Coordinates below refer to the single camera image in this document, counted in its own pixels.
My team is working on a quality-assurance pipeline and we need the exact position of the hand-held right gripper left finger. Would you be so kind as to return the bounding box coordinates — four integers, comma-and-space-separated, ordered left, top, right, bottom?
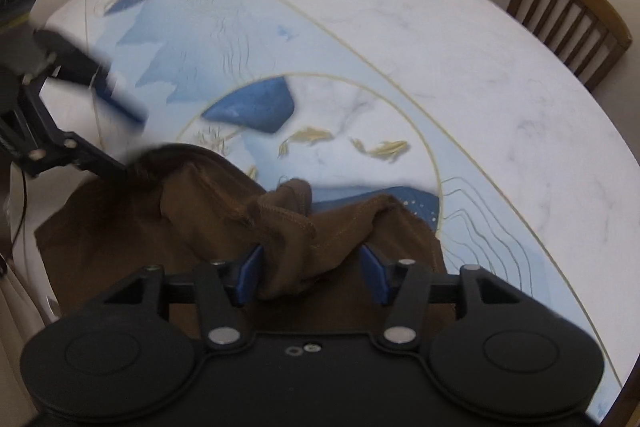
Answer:
102, 244, 265, 350

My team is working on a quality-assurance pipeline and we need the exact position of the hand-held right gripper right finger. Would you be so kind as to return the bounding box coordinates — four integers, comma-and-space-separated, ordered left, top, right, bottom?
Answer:
360, 243, 523, 349

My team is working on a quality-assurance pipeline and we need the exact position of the brown garment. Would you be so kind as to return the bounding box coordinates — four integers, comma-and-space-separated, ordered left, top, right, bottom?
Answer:
34, 143, 447, 344

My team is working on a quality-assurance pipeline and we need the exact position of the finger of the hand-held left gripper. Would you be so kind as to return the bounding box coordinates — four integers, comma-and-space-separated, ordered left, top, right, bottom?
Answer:
22, 131, 132, 182
34, 29, 149, 126

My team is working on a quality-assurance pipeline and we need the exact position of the wooden chair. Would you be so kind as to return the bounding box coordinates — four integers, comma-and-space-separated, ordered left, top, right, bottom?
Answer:
506, 0, 634, 92

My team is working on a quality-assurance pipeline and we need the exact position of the black cable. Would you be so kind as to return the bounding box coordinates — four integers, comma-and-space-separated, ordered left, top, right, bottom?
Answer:
0, 167, 28, 279

